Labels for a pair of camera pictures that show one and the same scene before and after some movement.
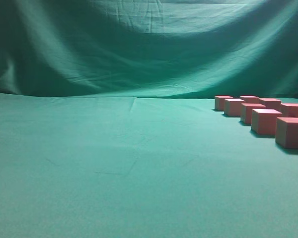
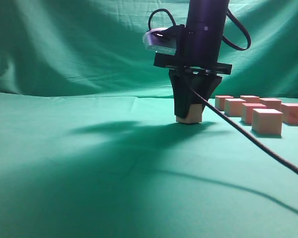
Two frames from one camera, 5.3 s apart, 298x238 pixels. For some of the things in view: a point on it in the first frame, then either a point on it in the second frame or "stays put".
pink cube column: x=292 y=132 → x=194 y=116
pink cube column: x=291 y=110 stays put
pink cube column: x=263 y=121 stays put
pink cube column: x=246 y=111 stays put
